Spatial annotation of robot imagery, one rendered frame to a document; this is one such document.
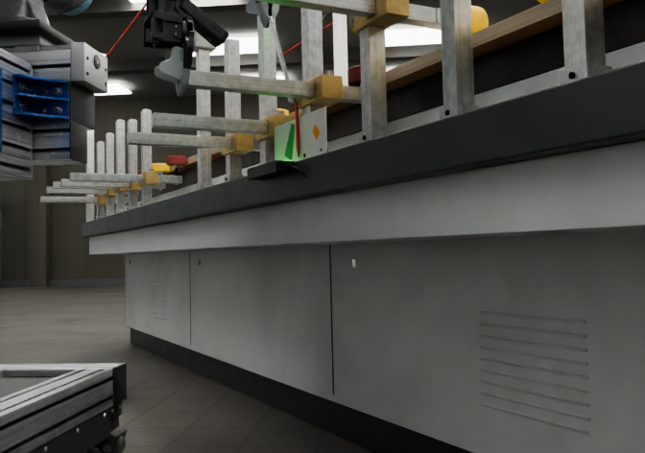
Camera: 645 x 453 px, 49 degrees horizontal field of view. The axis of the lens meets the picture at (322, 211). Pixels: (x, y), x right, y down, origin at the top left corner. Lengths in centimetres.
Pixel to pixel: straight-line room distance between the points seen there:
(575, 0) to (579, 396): 63
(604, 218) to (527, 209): 13
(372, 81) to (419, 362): 63
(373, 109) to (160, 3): 46
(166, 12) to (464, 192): 67
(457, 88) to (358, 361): 89
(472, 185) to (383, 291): 64
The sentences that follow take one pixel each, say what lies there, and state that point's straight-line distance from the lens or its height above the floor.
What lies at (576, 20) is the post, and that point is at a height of 78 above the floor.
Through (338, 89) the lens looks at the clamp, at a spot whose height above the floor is 84.
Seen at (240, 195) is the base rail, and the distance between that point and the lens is 185.
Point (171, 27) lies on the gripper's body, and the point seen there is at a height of 93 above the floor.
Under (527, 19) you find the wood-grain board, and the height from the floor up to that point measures 88.
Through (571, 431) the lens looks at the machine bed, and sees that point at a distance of 129.
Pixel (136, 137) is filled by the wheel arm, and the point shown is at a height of 81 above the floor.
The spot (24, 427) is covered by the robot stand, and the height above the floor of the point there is 19.
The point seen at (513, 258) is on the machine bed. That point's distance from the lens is 134.
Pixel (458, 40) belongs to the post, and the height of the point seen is 82.
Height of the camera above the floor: 50
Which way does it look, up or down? 3 degrees up
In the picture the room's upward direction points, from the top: 1 degrees counter-clockwise
